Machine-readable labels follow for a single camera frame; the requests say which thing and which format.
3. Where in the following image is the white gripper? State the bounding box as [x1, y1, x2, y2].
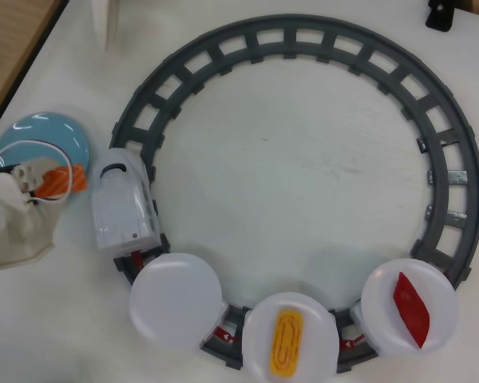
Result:
[0, 156, 63, 208]

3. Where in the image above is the orange salmon sushi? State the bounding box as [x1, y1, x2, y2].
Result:
[39, 162, 87, 199]

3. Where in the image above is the blue round dish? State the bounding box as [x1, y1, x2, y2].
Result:
[0, 113, 92, 200]

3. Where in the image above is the white Shinkansen toy train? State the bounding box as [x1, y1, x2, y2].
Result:
[90, 147, 163, 256]

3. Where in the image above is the yellow egg sushi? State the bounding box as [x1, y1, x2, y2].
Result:
[269, 309, 305, 377]

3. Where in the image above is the red tuna sushi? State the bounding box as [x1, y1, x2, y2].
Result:
[393, 272, 431, 349]

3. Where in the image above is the empty white round plate wagon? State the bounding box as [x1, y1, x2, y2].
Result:
[129, 252, 231, 348]

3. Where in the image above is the black stand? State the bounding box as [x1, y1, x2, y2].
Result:
[425, 0, 456, 32]

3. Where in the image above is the white red servo cable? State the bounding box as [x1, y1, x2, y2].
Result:
[0, 139, 75, 205]

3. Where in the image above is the grey circular toy rail track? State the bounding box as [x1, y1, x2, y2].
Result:
[108, 14, 479, 370]

